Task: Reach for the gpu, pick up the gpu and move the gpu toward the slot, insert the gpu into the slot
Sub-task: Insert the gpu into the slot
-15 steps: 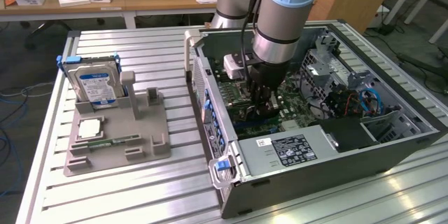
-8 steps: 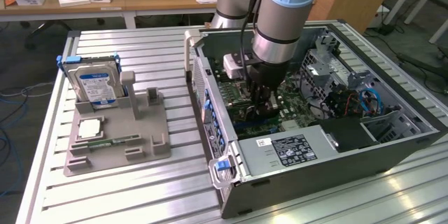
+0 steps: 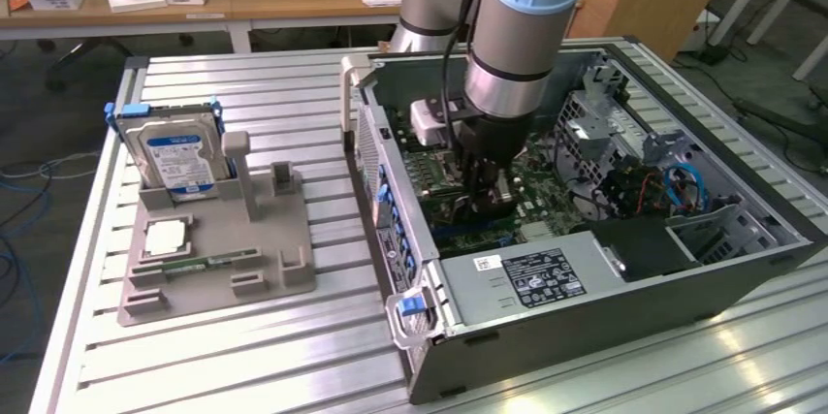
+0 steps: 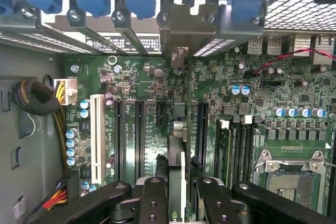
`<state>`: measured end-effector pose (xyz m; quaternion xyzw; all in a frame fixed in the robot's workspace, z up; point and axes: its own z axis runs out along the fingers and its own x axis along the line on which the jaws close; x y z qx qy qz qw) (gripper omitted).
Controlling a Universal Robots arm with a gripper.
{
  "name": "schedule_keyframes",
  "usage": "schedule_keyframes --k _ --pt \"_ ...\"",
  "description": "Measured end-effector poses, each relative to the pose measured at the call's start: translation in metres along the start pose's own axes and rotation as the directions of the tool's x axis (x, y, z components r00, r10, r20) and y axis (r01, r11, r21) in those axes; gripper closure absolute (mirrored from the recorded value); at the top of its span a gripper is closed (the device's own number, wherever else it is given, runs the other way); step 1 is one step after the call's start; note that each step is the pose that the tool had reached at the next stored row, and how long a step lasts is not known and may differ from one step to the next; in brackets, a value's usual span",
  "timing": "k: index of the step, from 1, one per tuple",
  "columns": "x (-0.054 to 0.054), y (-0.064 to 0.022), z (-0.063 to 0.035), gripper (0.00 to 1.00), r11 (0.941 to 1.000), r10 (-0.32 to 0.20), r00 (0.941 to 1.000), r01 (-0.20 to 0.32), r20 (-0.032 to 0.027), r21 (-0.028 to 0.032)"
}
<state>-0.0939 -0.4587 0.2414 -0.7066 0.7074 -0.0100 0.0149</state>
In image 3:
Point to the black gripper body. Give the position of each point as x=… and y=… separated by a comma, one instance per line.
x=495, y=140

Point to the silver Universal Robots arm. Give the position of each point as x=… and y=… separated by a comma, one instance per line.
x=518, y=45

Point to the CPU socket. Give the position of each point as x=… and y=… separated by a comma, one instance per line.
x=447, y=167

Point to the green motherboard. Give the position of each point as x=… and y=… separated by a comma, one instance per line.
x=547, y=200

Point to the grey power supply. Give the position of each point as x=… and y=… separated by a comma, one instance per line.
x=479, y=297

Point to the black plastic shroud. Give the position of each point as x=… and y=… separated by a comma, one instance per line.
x=640, y=244

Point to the blue case latch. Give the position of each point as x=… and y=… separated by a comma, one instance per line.
x=410, y=308

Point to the black open PC case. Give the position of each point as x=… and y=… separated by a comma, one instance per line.
x=582, y=336

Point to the silver disk bay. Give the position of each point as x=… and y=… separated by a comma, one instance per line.
x=718, y=234

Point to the grey parts rack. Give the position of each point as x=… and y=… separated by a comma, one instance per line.
x=214, y=239

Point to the hard disk blue label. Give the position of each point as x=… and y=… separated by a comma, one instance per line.
x=171, y=162

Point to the green RAM stick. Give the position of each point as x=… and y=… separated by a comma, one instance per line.
x=187, y=266

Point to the silver CPU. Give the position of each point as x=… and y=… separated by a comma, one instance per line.
x=164, y=238

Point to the blue disk caddy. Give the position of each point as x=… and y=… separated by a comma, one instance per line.
x=132, y=111

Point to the wooden desk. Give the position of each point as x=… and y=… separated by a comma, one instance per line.
x=64, y=17

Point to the orange box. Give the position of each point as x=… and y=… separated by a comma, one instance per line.
x=16, y=1

